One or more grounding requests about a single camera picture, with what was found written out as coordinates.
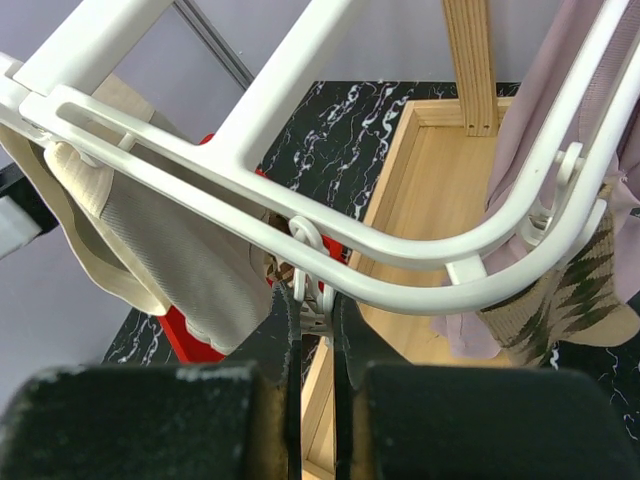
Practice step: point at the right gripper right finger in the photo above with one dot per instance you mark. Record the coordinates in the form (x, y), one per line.
(398, 420)

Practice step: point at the black marble mat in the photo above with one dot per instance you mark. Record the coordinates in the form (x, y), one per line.
(332, 150)

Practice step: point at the brown argyle sock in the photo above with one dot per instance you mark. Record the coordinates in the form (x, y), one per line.
(577, 303)
(280, 250)

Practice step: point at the grey beige sock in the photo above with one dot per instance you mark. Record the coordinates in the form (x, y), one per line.
(142, 247)

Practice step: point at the white hanger clip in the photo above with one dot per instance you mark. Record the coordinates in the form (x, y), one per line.
(316, 302)

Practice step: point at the white clip hanger frame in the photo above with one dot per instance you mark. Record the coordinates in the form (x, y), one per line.
(49, 98)

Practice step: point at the wooden stand with tray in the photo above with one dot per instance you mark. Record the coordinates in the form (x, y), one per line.
(432, 186)

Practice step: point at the red plastic tray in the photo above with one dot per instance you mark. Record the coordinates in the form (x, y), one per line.
(201, 333)

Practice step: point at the white clip holding mauve sock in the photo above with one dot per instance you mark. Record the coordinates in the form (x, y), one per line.
(540, 220)

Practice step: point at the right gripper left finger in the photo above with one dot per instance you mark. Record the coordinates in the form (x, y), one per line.
(237, 419)

